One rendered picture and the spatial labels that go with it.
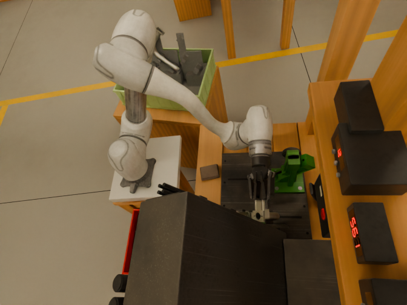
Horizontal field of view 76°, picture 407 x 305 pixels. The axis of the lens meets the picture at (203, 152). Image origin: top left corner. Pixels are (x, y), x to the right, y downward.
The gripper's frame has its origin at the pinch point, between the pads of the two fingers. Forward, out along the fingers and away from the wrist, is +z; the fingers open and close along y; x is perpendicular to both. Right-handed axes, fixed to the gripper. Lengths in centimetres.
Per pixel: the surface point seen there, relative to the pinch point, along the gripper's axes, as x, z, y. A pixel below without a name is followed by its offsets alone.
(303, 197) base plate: 37.2, -6.2, -8.0
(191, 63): 5, -95, -64
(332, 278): 6.9, 20.6, 21.7
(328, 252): 8.3, 13.1, 20.2
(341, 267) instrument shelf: -17.0, 12.1, 38.5
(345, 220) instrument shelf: -13.5, 2.5, 38.4
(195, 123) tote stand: 12, -56, -68
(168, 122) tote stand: 0, -58, -84
